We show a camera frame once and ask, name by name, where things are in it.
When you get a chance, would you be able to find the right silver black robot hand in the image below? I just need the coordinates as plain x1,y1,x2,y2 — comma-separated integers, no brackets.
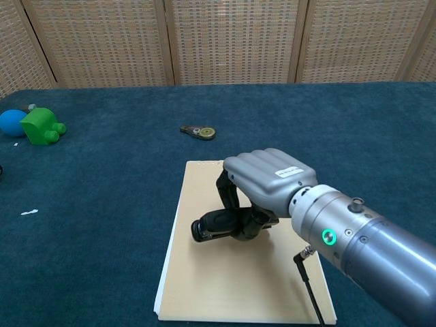
215,148,318,243

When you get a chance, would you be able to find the beige notepad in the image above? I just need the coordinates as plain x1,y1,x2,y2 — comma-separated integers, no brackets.
153,160,338,324

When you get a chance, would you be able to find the correction tape dispenser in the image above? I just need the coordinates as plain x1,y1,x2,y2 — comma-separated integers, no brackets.
179,125,217,142

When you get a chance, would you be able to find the woven bamboo folding screen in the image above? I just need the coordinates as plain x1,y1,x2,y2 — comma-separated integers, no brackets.
0,0,436,100

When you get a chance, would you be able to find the dark blue table mat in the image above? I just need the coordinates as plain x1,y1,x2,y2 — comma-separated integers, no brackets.
0,80,436,327

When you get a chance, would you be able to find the green toy building block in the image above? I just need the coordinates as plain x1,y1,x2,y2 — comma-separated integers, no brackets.
19,107,67,147

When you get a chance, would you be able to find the blue ball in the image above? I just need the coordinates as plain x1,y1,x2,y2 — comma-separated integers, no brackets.
0,109,28,138

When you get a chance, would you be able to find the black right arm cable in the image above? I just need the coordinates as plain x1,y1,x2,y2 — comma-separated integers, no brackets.
293,247,328,327

